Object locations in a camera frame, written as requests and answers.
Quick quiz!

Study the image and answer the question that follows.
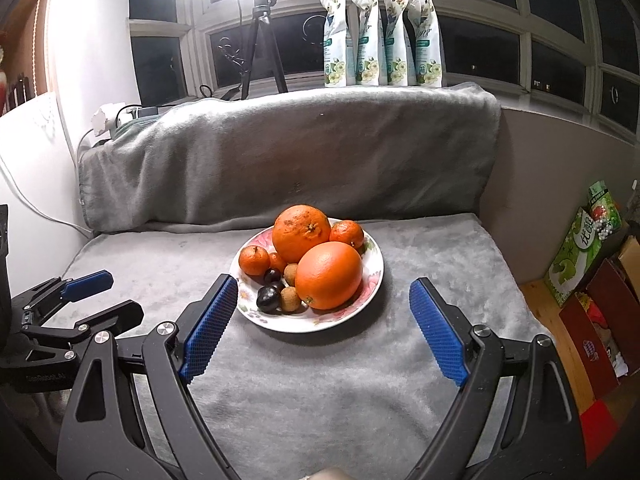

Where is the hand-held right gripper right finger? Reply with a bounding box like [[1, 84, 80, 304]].
[[407, 276, 587, 480]]

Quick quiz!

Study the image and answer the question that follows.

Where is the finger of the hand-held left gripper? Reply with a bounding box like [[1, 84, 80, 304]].
[[21, 300, 146, 361], [9, 270, 115, 322]]

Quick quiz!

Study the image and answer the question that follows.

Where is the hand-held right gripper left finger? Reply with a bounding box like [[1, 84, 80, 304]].
[[56, 274, 240, 480]]

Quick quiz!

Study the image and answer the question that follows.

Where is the tangerine with stem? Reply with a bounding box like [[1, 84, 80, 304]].
[[238, 245, 271, 277]]

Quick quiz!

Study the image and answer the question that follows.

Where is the floral white plate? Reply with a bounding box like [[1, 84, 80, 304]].
[[230, 217, 385, 333]]

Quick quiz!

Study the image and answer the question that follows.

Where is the large smooth orange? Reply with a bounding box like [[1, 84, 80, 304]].
[[294, 241, 364, 311]]

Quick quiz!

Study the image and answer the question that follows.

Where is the large speckled orange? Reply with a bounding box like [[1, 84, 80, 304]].
[[272, 204, 332, 264]]

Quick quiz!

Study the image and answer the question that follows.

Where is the medium tangerine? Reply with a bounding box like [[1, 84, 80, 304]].
[[329, 220, 365, 251]]

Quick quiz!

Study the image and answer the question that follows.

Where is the red cardboard box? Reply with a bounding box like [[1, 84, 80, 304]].
[[559, 259, 640, 397]]

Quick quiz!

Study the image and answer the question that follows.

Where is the white power strip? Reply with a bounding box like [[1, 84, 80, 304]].
[[92, 102, 132, 137]]

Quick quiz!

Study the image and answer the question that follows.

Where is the green carton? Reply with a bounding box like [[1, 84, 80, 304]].
[[544, 181, 624, 307]]

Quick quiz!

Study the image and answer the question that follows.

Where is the grey fleece blanket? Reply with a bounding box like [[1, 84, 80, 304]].
[[57, 82, 556, 480]]

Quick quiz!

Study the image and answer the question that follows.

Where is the floral white refill pouch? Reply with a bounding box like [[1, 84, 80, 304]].
[[409, 0, 444, 89], [321, 0, 354, 89], [383, 0, 417, 87], [351, 0, 385, 87]]

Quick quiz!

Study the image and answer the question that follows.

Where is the black tripod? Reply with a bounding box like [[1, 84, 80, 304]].
[[240, 0, 290, 101]]

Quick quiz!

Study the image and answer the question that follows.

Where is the long thin white cable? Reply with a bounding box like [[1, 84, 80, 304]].
[[0, 152, 94, 236]]

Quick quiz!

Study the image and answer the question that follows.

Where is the white power strip cable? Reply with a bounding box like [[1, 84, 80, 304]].
[[75, 127, 97, 161]]

